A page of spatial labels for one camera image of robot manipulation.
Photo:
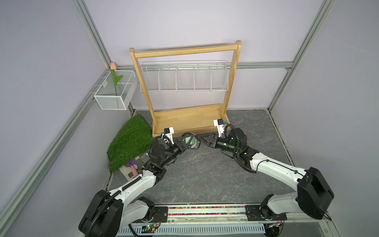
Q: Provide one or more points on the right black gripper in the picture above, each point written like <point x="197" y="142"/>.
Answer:
<point x="212" y="140"/>

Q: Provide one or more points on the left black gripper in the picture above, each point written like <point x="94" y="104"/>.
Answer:
<point x="180" y="145"/>

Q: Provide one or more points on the green charger adapter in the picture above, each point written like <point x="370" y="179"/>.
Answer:
<point x="193" y="143"/>

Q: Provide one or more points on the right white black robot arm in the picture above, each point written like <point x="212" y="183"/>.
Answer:
<point x="311" y="194"/>

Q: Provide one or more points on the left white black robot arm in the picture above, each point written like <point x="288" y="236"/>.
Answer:
<point x="124" y="192"/>

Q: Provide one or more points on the green artificial grass mat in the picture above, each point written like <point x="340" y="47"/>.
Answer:
<point x="131" y="141"/>

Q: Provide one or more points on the pink tulip artificial flower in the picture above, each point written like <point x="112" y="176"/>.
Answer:
<point x="116" y="79"/>

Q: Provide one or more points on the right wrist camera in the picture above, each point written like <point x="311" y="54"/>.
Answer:
<point x="220" y="125"/>

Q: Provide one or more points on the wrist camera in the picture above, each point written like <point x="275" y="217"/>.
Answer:
<point x="167" y="135"/>
<point x="220" y="125"/>

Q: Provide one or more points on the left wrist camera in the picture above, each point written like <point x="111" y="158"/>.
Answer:
<point x="167" y="135"/>

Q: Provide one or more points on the wooden rack frame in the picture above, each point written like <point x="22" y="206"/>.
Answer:
<point x="192" y="119"/>

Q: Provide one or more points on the white wire basket shelf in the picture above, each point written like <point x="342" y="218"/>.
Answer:
<point x="179" y="76"/>

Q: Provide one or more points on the white mesh wall basket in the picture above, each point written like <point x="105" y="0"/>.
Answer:
<point x="105" y="94"/>

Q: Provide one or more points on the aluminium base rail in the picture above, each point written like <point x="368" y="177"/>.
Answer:
<point x="227" y="212"/>

